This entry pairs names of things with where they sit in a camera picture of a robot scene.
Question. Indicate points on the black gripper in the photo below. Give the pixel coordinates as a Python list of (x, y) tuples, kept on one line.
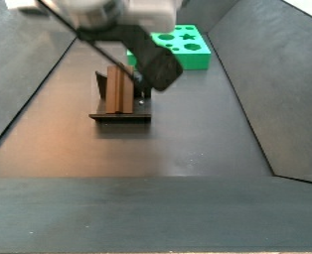
[(157, 63)]

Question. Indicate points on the brown star prism block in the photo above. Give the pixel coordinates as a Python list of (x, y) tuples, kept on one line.
[(119, 92)]

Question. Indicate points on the dark grey curved fixture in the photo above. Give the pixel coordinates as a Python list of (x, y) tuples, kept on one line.
[(142, 105)]

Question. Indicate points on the green foam shape board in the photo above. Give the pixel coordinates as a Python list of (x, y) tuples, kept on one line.
[(186, 43)]

